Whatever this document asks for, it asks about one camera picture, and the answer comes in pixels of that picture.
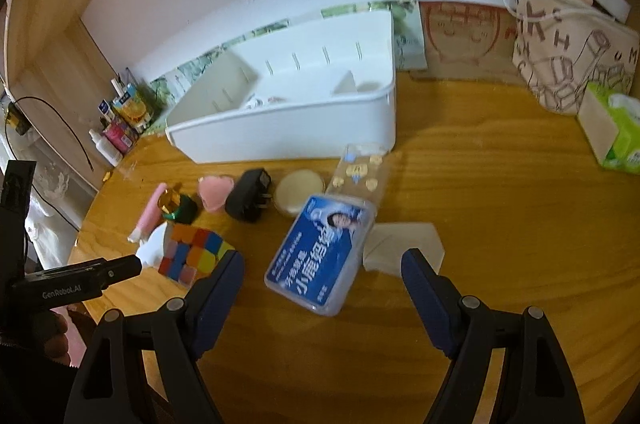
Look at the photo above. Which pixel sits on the printed canvas tote bag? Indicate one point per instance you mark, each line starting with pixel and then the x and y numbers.
pixel 565 49

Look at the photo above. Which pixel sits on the pink hair roller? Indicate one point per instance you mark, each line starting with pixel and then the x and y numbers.
pixel 150 214

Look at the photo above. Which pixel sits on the small white camera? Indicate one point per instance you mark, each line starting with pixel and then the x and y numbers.
pixel 152 249

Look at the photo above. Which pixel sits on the black jar white lid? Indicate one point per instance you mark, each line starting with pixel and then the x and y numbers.
pixel 247 199

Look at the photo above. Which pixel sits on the white plastic bottle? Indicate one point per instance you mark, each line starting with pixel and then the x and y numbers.
pixel 106 149

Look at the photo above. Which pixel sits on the round cream compact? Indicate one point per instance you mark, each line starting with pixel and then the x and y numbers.
pixel 299 193

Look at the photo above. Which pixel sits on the blue and white tube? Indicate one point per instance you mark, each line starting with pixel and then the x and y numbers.
pixel 105 110

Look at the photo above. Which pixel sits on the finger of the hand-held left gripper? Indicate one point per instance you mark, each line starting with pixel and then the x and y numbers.
pixel 75 281

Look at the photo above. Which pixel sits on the orange juice carton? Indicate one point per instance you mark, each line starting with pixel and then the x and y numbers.
pixel 132 106

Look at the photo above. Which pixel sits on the white plastic storage box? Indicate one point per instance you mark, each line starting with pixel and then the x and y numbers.
pixel 300 124

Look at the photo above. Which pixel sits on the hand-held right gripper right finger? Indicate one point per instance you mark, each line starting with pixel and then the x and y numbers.
pixel 425 296

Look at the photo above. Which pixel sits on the folded white paper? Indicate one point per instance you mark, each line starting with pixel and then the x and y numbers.
pixel 400 239

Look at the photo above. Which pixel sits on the colourful puzzle cube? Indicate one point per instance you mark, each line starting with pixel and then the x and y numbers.
pixel 195 254

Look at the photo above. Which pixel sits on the white foam block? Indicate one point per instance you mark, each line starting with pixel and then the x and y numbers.
pixel 612 4

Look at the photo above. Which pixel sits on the white lace cloth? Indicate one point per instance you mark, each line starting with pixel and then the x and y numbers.
pixel 55 189

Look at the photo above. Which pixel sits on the pink patterned box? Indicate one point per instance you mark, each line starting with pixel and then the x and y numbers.
pixel 120 136

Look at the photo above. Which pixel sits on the cardboard with face drawing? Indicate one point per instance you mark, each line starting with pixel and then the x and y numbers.
pixel 460 39

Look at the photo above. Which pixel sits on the small yellow device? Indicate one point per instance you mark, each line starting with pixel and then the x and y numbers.
pixel 15 119

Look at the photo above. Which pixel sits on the green bottle with gold cap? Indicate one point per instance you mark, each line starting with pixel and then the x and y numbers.
pixel 179 206

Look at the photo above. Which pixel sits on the green tissue box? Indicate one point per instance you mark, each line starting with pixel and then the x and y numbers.
pixel 607 129

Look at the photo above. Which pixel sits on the blue label floss box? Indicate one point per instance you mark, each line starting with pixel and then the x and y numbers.
pixel 320 254

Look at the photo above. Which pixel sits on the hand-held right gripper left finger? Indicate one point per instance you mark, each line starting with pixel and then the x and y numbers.
pixel 220 291

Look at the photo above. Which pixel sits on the person's left hand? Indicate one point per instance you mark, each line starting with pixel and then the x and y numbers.
pixel 57 336

